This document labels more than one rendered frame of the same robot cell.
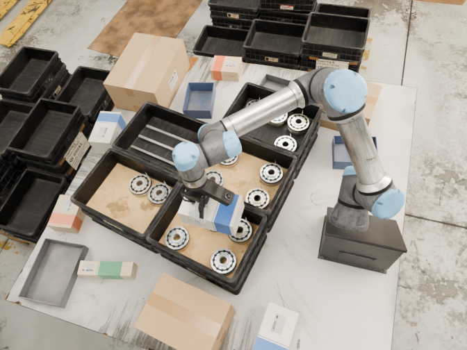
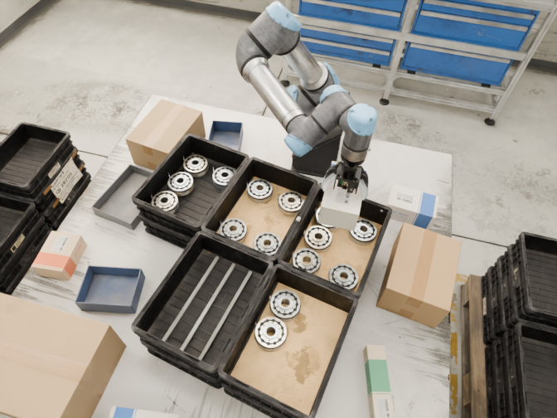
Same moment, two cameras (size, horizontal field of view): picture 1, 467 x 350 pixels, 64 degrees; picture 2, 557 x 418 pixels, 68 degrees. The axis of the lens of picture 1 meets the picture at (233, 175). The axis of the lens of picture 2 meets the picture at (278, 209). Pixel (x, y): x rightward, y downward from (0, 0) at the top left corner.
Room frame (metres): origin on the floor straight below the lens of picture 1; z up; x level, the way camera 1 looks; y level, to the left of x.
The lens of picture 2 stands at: (1.00, 0.87, 2.15)
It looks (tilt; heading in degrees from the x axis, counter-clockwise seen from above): 54 degrees down; 255
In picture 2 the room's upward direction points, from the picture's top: 3 degrees clockwise
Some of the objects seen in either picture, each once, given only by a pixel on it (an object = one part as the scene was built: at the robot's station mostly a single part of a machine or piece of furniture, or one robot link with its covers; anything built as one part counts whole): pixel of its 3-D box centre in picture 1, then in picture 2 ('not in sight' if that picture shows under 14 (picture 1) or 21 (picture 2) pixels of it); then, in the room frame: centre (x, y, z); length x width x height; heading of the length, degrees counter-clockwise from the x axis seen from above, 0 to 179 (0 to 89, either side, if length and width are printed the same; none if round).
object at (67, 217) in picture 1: (69, 214); not in sight; (0.87, 0.80, 0.74); 0.16 x 0.12 x 0.07; 161
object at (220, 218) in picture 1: (212, 209); (342, 195); (0.58, 0.10, 1.09); 0.20 x 0.12 x 0.09; 63
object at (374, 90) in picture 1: (342, 104); (167, 137); (1.16, -0.61, 0.78); 0.30 x 0.22 x 0.16; 55
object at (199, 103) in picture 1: (199, 100); (111, 289); (1.41, 0.10, 0.74); 0.20 x 0.15 x 0.07; 165
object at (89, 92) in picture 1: (93, 105); not in sight; (1.94, 0.89, 0.31); 0.40 x 0.30 x 0.34; 153
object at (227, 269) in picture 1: (223, 260); (363, 230); (0.46, 0.10, 0.86); 0.10 x 0.10 x 0.01
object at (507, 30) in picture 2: not in sight; (463, 42); (-0.83, -1.38, 0.60); 0.72 x 0.03 x 0.56; 153
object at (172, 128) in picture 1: (166, 144); (208, 301); (1.07, 0.28, 0.87); 0.40 x 0.30 x 0.11; 53
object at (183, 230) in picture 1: (176, 237); (343, 276); (0.59, 0.28, 0.86); 0.10 x 0.10 x 0.01
